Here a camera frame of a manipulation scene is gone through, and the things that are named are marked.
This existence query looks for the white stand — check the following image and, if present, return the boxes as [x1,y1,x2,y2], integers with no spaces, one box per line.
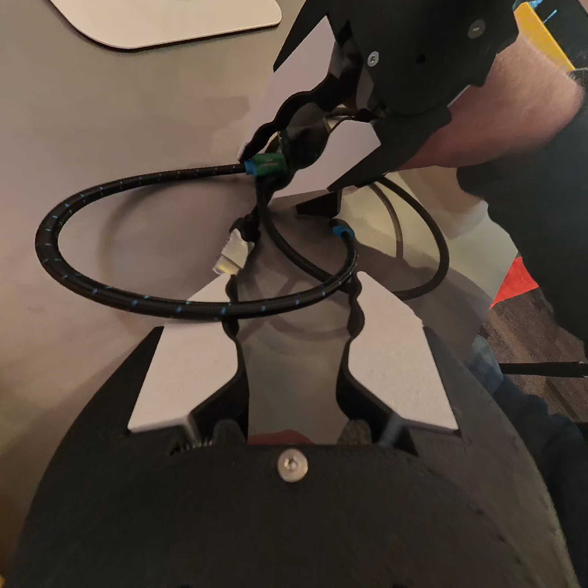
[48,0,282,50]

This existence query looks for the orange traffic cone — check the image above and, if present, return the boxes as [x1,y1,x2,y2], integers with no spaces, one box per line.
[491,256,539,309]

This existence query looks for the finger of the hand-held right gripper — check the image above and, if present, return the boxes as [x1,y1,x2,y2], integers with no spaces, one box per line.
[238,15,367,160]
[272,119,382,199]

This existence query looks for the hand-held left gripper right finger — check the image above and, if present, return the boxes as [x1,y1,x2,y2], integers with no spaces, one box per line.
[336,271,461,445]

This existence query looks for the braided HDMI cable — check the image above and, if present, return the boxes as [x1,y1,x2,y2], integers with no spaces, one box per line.
[35,155,360,321]

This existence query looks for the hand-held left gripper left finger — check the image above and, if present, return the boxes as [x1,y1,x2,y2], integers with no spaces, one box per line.
[127,275,252,445]

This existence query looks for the yellow plastic bin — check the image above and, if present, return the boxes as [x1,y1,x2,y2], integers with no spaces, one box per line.
[514,0,575,70]

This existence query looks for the person's blue jeans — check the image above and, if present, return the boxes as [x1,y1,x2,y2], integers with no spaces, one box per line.
[464,335,588,506]

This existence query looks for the black switch cable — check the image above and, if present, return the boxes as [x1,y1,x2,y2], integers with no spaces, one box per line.
[210,175,451,299]

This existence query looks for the person's right forearm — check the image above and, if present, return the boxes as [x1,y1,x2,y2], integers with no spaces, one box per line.
[404,43,588,364]

